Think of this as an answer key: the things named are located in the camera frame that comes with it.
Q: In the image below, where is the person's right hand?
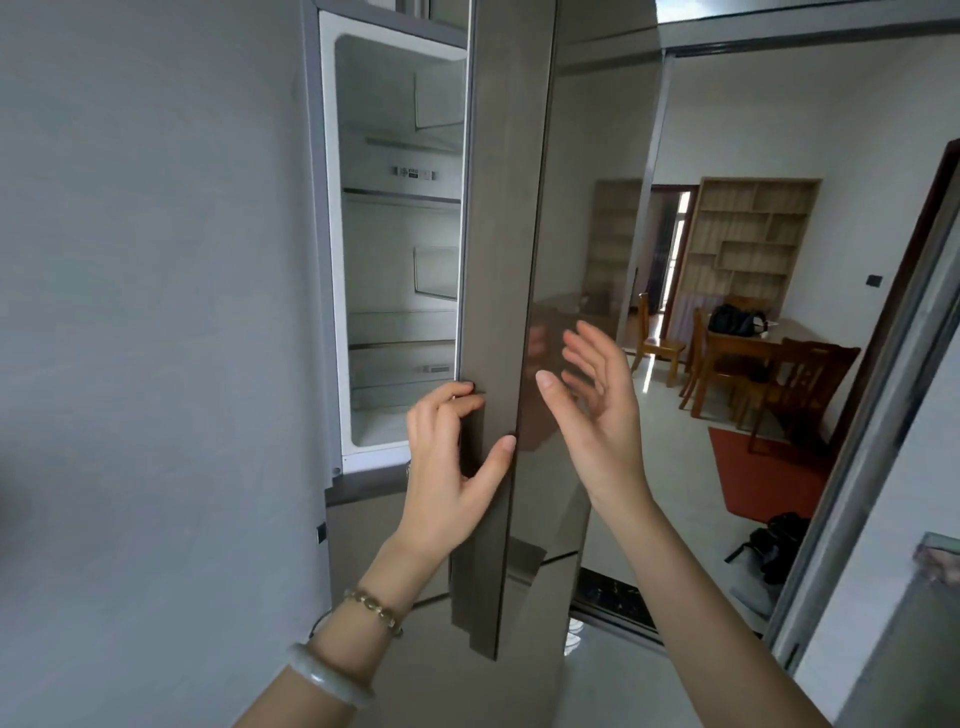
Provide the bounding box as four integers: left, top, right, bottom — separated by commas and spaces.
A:
534, 320, 654, 513

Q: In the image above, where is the person's left hand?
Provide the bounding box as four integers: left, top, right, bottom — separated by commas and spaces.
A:
390, 381, 519, 564

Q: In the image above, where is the grey glossy fridge door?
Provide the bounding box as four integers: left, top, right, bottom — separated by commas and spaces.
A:
448, 0, 666, 663

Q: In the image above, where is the person's left forearm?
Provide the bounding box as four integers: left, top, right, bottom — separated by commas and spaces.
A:
232, 534, 453, 728

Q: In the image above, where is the person's right forearm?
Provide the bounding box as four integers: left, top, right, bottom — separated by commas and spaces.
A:
591, 483, 830, 728

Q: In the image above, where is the clear fridge drawer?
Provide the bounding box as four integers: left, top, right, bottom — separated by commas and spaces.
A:
347, 339, 459, 391

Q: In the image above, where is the brown wooden doorway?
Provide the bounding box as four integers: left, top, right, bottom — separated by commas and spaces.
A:
646, 183, 700, 318

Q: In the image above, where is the black bag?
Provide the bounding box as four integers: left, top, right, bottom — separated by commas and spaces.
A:
706, 303, 769, 339

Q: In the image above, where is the wooden dining table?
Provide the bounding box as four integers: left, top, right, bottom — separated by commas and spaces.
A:
688, 315, 826, 421

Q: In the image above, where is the black marble threshold strip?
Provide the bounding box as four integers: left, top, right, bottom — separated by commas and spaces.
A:
570, 565, 666, 648

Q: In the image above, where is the light wooden bookshelf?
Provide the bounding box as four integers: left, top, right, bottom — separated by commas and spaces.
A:
666, 176, 823, 342

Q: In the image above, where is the grey fridge body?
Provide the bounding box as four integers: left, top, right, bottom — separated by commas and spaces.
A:
300, 0, 481, 728

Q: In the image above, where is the glass fridge shelf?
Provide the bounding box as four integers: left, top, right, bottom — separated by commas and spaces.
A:
342, 187, 462, 210

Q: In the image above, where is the red floor mat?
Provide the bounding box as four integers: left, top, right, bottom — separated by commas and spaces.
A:
708, 425, 835, 526

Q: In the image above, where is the grey fridge lower door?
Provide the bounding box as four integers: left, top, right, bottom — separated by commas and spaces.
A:
326, 476, 590, 728

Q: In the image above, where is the black backpack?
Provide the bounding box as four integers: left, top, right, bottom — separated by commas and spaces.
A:
723, 511, 813, 588

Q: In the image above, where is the pale jade bangle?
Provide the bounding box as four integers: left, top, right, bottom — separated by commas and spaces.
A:
288, 641, 376, 711

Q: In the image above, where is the silver sliding glass door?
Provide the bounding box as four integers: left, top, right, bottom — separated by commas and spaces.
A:
763, 161, 960, 728

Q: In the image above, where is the gold bead bracelet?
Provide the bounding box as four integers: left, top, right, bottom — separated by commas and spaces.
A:
343, 588, 406, 640

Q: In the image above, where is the dark brown door frame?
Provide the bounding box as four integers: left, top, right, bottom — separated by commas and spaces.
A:
827, 137, 960, 455

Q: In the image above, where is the silver sliding door frame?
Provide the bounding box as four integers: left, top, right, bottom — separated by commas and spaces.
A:
615, 0, 960, 342

